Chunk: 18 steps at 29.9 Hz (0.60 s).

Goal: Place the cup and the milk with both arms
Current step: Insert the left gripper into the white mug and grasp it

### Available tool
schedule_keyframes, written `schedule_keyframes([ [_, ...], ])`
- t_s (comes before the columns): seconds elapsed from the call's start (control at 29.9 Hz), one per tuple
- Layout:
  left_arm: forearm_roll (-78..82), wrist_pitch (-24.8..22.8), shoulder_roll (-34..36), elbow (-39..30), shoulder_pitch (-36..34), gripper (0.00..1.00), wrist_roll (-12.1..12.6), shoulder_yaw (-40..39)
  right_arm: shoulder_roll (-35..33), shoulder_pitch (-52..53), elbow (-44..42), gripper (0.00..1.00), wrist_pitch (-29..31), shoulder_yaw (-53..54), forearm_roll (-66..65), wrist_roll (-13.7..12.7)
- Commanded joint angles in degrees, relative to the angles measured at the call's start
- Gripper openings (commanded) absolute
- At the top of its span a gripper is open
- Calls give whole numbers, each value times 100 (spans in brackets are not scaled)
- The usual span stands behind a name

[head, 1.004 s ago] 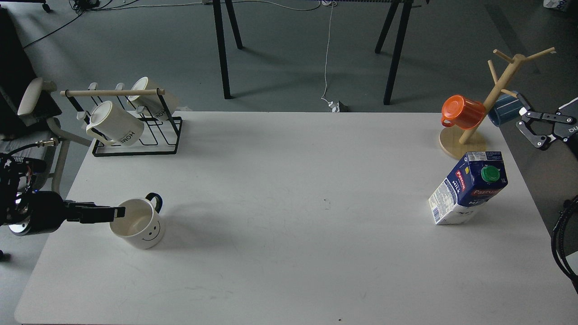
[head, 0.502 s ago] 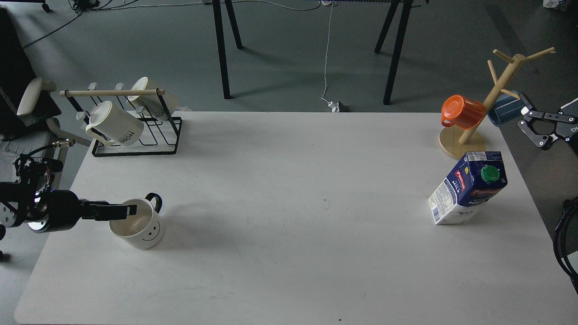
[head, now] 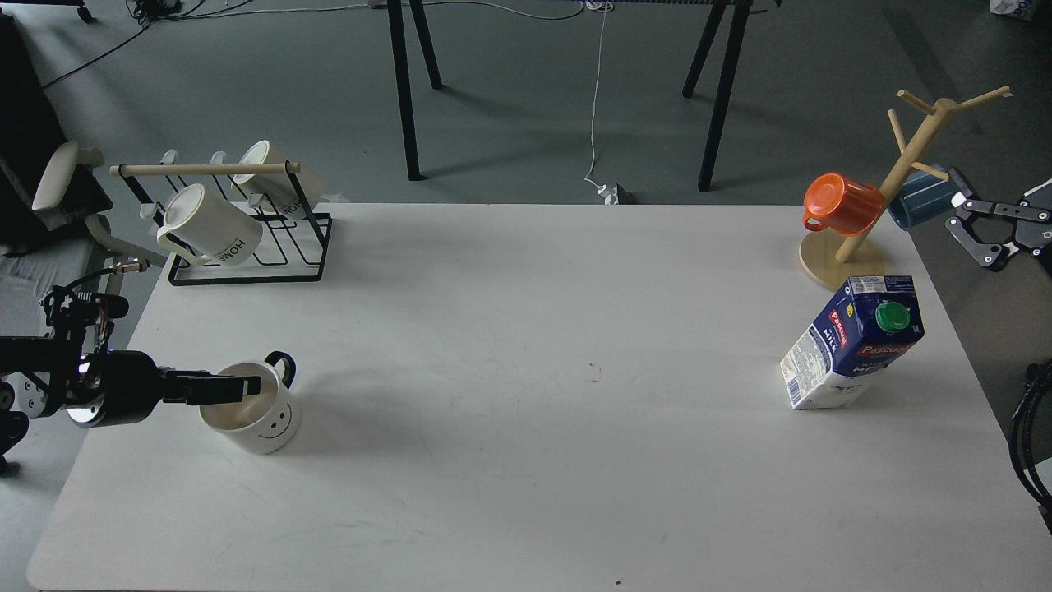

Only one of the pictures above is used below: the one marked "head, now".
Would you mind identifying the black table legs left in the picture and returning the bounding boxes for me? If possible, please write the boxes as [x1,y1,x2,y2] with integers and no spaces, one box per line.
[384,1,444,181]

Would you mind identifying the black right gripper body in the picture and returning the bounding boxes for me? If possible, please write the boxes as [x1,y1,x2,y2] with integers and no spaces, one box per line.
[1017,179,1051,262]

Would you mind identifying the white home mug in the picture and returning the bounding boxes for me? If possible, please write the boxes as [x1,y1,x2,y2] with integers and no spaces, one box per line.
[232,140,326,220]
[155,183,262,266]

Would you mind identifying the white smiley face mug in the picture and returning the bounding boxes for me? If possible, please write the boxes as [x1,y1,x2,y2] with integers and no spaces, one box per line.
[199,351,303,454]

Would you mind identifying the orange plastic cup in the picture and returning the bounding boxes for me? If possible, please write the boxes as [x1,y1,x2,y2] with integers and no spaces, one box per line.
[801,173,884,237]

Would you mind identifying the black wire mug rack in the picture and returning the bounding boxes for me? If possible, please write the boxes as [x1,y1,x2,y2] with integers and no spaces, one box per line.
[110,154,332,286]

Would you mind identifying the grey office chair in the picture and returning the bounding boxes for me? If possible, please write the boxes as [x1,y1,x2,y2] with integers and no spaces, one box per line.
[1,141,168,336]

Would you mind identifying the blue white milk carton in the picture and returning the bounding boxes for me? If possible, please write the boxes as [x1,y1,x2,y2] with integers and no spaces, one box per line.
[778,275,925,409]

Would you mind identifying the white HOME mug rear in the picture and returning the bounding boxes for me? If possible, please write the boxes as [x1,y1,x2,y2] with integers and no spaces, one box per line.
[232,140,326,220]

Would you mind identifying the white power plug adapter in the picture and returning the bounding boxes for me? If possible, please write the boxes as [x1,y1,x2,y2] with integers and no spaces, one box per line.
[596,183,636,206]

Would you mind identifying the black table legs right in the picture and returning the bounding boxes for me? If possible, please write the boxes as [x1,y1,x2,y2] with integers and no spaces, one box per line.
[681,1,753,192]

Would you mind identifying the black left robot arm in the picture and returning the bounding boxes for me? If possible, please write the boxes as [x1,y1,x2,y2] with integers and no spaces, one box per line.
[1,257,261,453]

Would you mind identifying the wooden mug tree stand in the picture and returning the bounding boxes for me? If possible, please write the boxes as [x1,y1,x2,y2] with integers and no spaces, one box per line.
[800,84,1013,291]

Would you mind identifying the blue plastic cup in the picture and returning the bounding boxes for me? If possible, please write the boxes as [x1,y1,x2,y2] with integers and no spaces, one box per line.
[886,171,958,231]

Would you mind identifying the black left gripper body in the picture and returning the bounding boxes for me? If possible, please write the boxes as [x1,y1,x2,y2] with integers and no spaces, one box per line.
[65,351,163,428]

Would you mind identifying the white power cable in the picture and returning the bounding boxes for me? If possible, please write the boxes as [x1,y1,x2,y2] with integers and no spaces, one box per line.
[460,0,616,192]

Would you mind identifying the black table legs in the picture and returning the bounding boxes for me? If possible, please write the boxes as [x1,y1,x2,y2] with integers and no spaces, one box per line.
[384,1,444,181]
[681,1,753,192]

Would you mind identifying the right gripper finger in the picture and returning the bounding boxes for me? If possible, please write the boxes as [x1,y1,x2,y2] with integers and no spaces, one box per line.
[944,216,1021,272]
[947,166,1050,224]

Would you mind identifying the white HOME mug front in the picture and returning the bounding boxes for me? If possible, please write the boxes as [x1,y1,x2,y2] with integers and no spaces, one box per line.
[155,183,262,266]

